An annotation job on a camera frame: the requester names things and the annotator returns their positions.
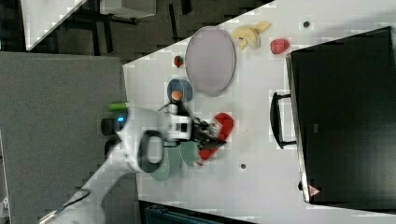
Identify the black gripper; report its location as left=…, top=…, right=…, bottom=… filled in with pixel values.
left=191, top=117, right=226, bottom=150

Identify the red plush ketchup bottle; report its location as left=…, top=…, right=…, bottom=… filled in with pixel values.
left=198, top=113, right=233, bottom=162

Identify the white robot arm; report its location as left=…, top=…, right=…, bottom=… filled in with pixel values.
left=37, top=102, right=234, bottom=224

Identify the green cup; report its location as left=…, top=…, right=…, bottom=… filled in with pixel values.
left=180, top=142, right=198, bottom=167

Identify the green oval bowl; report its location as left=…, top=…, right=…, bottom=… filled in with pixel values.
left=150, top=147, right=182, bottom=182

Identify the orange ball in bowl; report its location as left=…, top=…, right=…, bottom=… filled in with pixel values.
left=171, top=91, right=183, bottom=101

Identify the blue bowl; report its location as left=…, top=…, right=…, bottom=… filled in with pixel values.
left=167, top=78, right=193, bottom=103

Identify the large grey oval plate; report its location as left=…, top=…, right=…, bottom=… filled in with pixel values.
left=185, top=26, right=236, bottom=97

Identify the small red strawberry toy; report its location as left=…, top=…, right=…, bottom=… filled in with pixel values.
left=174, top=56, right=184, bottom=68

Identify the teal crate under table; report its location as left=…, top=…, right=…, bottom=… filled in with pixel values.
left=143, top=204, right=250, bottom=224

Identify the black cylinder cup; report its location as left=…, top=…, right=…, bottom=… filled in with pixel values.
left=105, top=139, right=120, bottom=156

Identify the green marker pen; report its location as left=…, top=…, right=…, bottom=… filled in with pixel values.
left=108, top=103, right=129, bottom=111

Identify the yellow plush banana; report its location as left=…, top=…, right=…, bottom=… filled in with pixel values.
left=232, top=21, right=271, bottom=50

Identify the red plush fruit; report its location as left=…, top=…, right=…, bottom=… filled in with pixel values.
left=270, top=38, right=290, bottom=55

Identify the white side table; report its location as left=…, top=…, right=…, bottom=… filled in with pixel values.
left=20, top=0, right=87, bottom=51

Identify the black oven door handle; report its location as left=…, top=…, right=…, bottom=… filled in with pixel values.
left=270, top=92, right=297, bottom=149

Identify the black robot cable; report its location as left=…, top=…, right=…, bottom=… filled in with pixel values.
left=55, top=189, right=92, bottom=214

